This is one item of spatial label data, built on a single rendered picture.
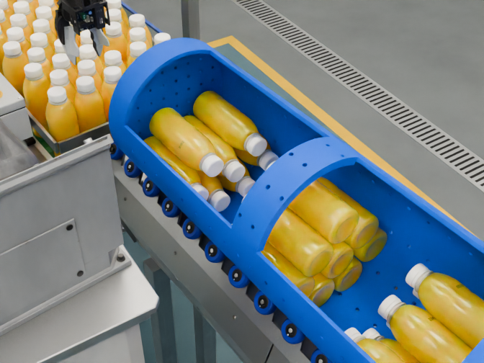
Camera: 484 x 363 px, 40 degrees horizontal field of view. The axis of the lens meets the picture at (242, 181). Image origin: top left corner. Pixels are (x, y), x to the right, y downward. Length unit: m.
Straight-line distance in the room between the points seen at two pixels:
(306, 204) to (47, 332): 0.44
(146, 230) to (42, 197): 0.63
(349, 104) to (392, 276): 2.18
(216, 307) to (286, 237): 0.29
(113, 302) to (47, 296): 0.09
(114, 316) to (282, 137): 0.57
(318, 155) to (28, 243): 0.46
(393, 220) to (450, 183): 1.79
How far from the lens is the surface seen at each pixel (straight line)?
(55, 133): 1.53
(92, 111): 1.53
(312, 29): 3.92
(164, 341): 1.92
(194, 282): 1.35
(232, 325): 1.28
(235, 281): 1.22
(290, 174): 1.03
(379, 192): 1.19
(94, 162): 0.85
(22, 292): 0.93
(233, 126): 1.29
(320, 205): 1.07
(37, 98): 1.60
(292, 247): 1.07
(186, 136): 1.25
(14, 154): 0.89
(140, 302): 0.96
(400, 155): 3.07
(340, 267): 1.15
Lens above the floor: 1.90
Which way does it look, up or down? 42 degrees down
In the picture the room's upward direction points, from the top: 1 degrees clockwise
